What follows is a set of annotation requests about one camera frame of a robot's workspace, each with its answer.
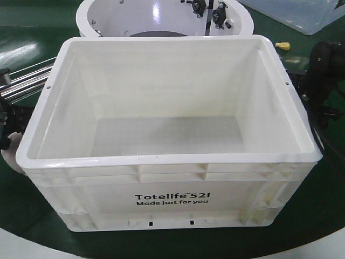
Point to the metal rods bundle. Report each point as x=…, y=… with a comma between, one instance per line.
x=18, y=85

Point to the small yellow plastic piece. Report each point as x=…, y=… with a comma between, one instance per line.
x=283, y=46

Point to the white plastic Totelife tote box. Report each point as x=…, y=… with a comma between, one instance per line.
x=167, y=132

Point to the pink plush ball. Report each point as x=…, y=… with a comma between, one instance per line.
x=9, y=155

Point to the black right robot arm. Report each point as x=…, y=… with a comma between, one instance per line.
x=314, y=85

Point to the white round drum housing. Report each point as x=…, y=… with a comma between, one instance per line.
x=163, y=18

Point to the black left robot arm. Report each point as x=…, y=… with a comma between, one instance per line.
x=11, y=116

